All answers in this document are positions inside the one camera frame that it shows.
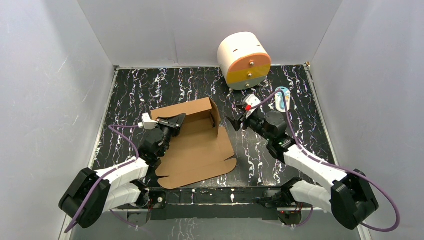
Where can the aluminium frame rail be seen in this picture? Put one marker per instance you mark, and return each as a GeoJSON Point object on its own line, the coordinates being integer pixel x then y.
{"type": "Point", "coordinates": [212, 203]}

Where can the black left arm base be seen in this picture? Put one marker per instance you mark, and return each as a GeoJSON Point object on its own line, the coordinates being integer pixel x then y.
{"type": "Point", "coordinates": [149, 198]}

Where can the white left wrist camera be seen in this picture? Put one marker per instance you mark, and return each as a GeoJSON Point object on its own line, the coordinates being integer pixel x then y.
{"type": "Point", "coordinates": [146, 122]}

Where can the blue white packaged item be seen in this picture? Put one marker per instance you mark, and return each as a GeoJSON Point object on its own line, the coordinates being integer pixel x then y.
{"type": "Point", "coordinates": [282, 99]}

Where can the brown cardboard box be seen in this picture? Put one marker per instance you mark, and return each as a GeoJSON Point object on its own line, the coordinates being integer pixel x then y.
{"type": "Point", "coordinates": [201, 151]}

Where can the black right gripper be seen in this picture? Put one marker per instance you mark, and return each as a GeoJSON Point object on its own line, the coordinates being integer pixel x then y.
{"type": "Point", "coordinates": [236, 124]}

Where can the white orange yellow cylinder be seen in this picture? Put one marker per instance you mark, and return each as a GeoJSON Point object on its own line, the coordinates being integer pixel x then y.
{"type": "Point", "coordinates": [243, 61]}

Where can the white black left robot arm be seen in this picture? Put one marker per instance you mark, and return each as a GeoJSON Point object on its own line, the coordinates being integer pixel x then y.
{"type": "Point", "coordinates": [94, 192]}

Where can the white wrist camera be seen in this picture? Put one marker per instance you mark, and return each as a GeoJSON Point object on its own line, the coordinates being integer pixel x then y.
{"type": "Point", "coordinates": [146, 122]}
{"type": "Point", "coordinates": [249, 102]}

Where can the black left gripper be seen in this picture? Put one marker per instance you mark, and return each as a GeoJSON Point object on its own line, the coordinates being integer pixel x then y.
{"type": "Point", "coordinates": [167, 124]}

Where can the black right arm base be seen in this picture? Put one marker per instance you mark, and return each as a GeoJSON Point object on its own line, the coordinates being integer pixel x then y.
{"type": "Point", "coordinates": [283, 198]}

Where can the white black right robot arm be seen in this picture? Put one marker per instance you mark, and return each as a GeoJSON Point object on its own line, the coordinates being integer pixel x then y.
{"type": "Point", "coordinates": [347, 196]}

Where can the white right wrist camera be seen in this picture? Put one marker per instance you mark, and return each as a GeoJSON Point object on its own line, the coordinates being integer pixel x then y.
{"type": "Point", "coordinates": [249, 102]}

